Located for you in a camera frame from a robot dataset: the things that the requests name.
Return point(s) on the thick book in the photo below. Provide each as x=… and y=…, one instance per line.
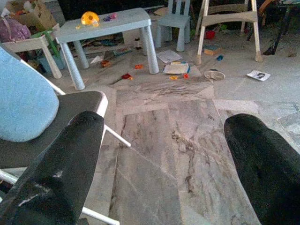
x=212, y=49

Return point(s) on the light blue kids chair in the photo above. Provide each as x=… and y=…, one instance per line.
x=174, y=21

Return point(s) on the purple pink small toy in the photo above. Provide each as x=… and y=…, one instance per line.
x=110, y=17

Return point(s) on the red toy piece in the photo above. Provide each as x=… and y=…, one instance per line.
x=126, y=76

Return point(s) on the white paper booklet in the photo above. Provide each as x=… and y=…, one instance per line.
x=175, y=68

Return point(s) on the red toy bucket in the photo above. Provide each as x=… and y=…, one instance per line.
x=210, y=34

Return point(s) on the small blue toy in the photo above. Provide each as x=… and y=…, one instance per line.
x=219, y=57

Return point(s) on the small white kids table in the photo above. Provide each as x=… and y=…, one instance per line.
x=25, y=43

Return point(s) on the black folding chair white frame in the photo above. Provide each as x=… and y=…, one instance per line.
x=77, y=103

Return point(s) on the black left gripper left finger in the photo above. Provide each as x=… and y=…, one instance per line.
x=54, y=168

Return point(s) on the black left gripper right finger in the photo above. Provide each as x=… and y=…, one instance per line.
x=267, y=168

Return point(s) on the light blue kids table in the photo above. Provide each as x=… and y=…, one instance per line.
x=122, y=21

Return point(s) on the white beige high chair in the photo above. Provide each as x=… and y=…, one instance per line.
x=229, y=16

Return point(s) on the yellow round toy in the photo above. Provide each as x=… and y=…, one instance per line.
x=89, y=18

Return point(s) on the black stand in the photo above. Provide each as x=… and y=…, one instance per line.
x=277, y=35

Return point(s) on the white paper plane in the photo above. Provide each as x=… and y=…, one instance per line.
x=96, y=59

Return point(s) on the white shoe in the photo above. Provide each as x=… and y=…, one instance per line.
x=214, y=74

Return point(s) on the green plastic toy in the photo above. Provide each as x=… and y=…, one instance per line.
x=50, y=43

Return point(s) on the blue storage bin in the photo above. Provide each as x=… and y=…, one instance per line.
x=48, y=63

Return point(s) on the light blue cushion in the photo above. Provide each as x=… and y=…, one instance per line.
x=23, y=98

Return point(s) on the black white printed card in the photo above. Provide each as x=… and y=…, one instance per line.
x=258, y=75

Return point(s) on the purple plastic bag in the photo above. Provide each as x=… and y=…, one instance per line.
x=12, y=30

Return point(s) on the brown cardboard box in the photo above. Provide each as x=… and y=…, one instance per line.
x=39, y=16

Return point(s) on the orange toy car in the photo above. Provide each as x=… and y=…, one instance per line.
x=105, y=63

